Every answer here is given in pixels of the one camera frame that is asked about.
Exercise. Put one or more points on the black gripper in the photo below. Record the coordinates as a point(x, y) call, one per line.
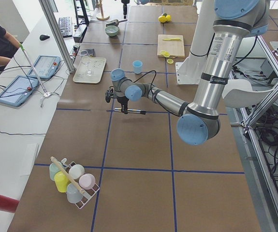
point(124, 5)
point(123, 100)

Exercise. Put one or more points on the metal muddler rod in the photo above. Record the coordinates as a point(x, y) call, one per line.
point(130, 111)

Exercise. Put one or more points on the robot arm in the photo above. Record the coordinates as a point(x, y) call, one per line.
point(222, 25)

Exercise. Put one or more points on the yellow lemon left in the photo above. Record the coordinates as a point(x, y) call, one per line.
point(162, 19)

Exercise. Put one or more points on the yellow lemon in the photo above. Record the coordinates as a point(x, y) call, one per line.
point(162, 19)
point(168, 18)

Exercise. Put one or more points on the light blue cup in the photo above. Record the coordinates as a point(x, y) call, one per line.
point(137, 66)

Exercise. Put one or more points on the yellow lemon right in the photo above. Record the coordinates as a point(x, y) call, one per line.
point(168, 18)

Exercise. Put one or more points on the lemon slice on board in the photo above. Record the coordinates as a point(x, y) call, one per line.
point(165, 53)

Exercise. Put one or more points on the lemon slice off board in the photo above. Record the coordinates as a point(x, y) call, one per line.
point(170, 61)

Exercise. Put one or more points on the white cup in rack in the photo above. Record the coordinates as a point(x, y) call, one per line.
point(76, 171)

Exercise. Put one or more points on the pink cup in rack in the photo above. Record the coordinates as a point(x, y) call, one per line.
point(87, 181)

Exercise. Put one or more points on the green cup in rack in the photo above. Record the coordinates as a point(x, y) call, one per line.
point(53, 169)

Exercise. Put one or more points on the yellow cup in rack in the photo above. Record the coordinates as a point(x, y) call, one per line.
point(61, 181)

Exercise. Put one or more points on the grey-blue cup in rack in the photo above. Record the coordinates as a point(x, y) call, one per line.
point(73, 194)

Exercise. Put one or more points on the metal ice scoop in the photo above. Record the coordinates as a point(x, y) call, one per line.
point(115, 22)

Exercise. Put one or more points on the wooden mug tree stand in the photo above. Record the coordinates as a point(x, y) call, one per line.
point(102, 16)

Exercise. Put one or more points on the green bowl of ice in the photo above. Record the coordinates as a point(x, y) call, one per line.
point(111, 30)

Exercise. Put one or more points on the cream bear tray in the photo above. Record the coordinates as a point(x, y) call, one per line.
point(96, 65)

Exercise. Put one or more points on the yellow plastic knife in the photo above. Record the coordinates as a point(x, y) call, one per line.
point(172, 39)

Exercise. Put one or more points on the clear wine glass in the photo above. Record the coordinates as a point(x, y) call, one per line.
point(86, 61)

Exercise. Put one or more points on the black keyboard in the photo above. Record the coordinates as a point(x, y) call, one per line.
point(65, 26)

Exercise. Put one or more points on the wooden cutting board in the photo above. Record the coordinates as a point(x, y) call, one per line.
point(175, 48)

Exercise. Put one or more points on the black computer mouse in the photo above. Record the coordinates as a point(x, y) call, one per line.
point(44, 37)

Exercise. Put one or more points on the far teach pendant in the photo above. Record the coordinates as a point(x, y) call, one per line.
point(46, 66)

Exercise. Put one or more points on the teach pendant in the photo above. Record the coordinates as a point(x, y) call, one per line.
point(18, 91)
point(46, 66)

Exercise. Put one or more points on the near teach pendant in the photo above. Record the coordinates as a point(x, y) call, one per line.
point(18, 91)

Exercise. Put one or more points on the white plastic chair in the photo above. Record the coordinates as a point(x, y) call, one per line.
point(238, 93)

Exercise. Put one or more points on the red cylinder bottle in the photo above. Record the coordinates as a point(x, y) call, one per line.
point(8, 204)

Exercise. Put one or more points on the aluminium frame post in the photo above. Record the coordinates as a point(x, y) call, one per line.
point(49, 14)

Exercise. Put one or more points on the wooden rack handle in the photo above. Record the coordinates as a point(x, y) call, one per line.
point(55, 161)

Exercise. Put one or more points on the white wire cup rack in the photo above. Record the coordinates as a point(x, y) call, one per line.
point(89, 194)

